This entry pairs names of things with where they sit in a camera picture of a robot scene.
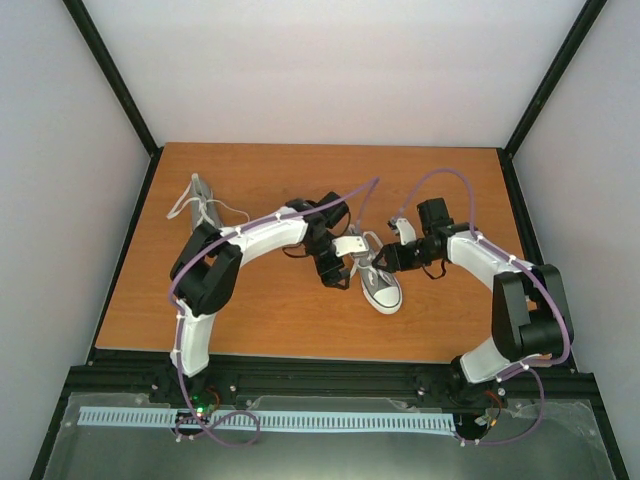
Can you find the white shoelace of sneaker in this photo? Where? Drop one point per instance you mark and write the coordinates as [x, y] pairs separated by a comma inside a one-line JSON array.
[[363, 264]]

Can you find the black frame post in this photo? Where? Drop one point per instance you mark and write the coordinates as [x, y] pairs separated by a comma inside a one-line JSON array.
[[569, 47], [93, 39]]

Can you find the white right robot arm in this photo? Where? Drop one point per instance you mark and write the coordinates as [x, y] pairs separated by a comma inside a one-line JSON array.
[[530, 320]]

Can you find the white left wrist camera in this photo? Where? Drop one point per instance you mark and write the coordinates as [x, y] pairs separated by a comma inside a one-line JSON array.
[[352, 245]]

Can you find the light blue cable duct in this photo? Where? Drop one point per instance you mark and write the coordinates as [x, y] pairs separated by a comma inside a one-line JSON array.
[[271, 421]]

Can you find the black left frame post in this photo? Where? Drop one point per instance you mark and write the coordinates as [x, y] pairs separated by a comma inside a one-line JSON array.
[[93, 39]]

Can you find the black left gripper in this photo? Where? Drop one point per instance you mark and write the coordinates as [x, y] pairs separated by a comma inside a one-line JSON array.
[[329, 279]]

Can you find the grey sneaker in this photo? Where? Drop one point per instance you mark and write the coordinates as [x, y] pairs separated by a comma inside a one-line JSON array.
[[199, 199], [381, 289]]

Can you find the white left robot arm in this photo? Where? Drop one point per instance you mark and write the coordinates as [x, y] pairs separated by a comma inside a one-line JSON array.
[[204, 276]]

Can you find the black right frame post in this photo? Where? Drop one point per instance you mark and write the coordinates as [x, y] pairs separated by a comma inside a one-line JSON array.
[[569, 47]]

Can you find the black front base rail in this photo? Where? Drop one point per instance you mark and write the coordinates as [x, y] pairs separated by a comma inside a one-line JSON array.
[[239, 380]]

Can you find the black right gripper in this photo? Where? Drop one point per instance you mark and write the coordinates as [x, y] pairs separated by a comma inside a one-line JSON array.
[[396, 260]]

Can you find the clear plastic front sheet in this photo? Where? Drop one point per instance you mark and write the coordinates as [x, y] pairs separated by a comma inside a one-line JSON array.
[[524, 440]]

